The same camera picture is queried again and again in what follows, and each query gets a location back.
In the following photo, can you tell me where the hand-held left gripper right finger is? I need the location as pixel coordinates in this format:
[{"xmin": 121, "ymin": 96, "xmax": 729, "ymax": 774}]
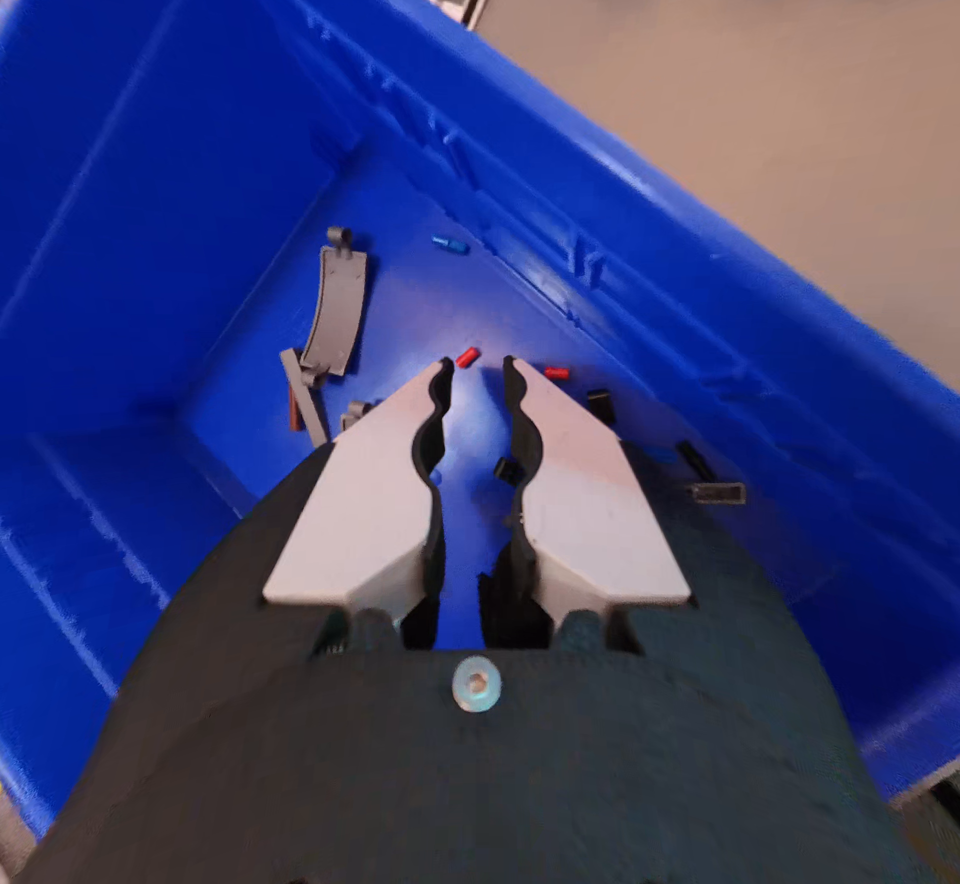
[{"xmin": 478, "ymin": 355, "xmax": 693, "ymax": 648}]

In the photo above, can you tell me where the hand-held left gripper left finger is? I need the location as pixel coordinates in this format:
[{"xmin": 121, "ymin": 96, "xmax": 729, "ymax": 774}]
[{"xmin": 262, "ymin": 357, "xmax": 456, "ymax": 648}]

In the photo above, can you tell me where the blue storage bin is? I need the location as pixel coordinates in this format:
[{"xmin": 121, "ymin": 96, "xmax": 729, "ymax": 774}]
[{"xmin": 0, "ymin": 0, "xmax": 960, "ymax": 841}]

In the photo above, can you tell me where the grey lego liftarm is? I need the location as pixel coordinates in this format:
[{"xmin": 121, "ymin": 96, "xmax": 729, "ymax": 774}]
[{"xmin": 279, "ymin": 346, "xmax": 333, "ymax": 451}]

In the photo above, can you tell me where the curved grey lego panel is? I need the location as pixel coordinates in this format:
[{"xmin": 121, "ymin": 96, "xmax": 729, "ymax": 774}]
[{"xmin": 298, "ymin": 225, "xmax": 371, "ymax": 391}]

